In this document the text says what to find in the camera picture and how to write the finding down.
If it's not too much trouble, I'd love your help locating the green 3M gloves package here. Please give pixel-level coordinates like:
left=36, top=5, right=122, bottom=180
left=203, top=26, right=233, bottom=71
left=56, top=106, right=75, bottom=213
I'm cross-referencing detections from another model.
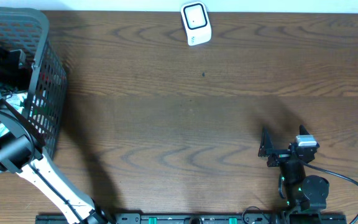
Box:
left=0, top=93, right=45, bottom=146

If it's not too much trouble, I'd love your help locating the grey plastic mesh basket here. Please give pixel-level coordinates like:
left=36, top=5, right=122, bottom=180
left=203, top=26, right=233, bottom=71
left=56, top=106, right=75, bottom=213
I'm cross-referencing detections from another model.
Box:
left=0, top=7, right=67, bottom=173

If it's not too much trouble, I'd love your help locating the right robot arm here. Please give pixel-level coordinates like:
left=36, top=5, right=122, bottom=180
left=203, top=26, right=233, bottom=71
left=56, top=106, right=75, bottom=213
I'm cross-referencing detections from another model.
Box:
left=258, top=125, right=329, bottom=212

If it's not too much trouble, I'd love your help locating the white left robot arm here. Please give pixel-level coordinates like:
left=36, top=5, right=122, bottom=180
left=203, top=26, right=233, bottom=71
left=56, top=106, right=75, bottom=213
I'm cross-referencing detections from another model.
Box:
left=0, top=93, right=115, bottom=223

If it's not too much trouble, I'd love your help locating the white barcode scanner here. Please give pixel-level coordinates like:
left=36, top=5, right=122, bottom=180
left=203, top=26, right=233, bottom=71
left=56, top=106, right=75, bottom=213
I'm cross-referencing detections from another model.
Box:
left=180, top=1, right=212, bottom=46

